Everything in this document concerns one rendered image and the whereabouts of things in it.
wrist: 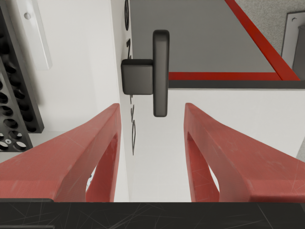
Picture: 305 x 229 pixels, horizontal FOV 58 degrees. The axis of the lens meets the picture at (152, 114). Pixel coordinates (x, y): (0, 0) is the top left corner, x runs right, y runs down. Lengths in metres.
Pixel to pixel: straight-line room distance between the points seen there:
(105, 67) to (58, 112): 0.16
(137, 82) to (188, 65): 0.28
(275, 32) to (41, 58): 1.07
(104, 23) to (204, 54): 0.37
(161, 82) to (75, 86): 0.13
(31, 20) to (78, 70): 0.06
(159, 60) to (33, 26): 0.13
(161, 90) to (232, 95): 0.21
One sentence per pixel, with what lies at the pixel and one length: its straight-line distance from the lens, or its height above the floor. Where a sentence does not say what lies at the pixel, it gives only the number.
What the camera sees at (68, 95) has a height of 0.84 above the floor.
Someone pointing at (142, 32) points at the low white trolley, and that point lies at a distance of 0.64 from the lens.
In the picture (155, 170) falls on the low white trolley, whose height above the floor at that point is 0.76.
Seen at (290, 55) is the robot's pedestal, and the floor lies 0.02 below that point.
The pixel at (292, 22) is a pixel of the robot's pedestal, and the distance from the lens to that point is 1.25.
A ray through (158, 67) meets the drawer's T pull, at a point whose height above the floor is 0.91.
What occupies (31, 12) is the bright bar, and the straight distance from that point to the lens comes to 0.28.
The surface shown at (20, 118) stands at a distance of 0.28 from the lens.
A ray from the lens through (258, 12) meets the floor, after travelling 1.20.
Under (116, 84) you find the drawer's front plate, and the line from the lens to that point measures 0.20.
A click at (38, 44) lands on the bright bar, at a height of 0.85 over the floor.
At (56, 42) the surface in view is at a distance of 0.30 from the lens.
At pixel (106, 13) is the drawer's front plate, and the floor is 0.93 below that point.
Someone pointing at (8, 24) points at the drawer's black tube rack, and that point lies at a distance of 0.27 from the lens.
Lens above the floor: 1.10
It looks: 53 degrees down
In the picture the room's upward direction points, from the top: 178 degrees counter-clockwise
